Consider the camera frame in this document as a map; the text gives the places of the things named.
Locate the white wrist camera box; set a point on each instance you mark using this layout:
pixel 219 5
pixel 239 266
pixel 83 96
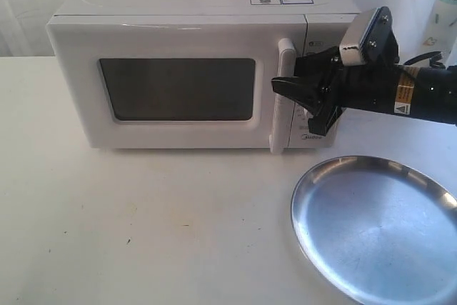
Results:
pixel 353 48

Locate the white microwave oven body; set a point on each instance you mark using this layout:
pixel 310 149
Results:
pixel 214 1

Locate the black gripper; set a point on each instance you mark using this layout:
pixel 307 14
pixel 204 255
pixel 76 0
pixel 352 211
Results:
pixel 334 87

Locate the round stainless steel tray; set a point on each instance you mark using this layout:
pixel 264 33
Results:
pixel 378 231

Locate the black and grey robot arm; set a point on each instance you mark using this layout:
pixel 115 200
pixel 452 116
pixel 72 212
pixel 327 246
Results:
pixel 423 93

